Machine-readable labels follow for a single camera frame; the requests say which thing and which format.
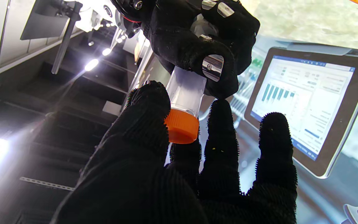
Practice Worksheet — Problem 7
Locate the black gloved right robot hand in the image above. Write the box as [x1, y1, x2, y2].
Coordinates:
[142, 0, 261, 100]

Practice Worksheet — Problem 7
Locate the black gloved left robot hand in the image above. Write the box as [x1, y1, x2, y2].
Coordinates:
[51, 81, 298, 224]

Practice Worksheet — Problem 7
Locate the orange screw cap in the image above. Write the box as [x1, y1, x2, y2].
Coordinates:
[164, 108, 200, 144]

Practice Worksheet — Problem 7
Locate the printed laboratory backdrop poster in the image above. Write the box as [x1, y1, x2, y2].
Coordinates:
[163, 31, 358, 224]

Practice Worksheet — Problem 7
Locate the printed side panel on frame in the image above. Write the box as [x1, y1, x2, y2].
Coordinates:
[122, 30, 172, 109]

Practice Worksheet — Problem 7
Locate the red black right wrist cable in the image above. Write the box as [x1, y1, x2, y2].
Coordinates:
[122, 14, 143, 25]

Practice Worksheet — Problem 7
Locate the perforated metal rail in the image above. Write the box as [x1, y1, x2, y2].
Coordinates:
[20, 177, 76, 191]

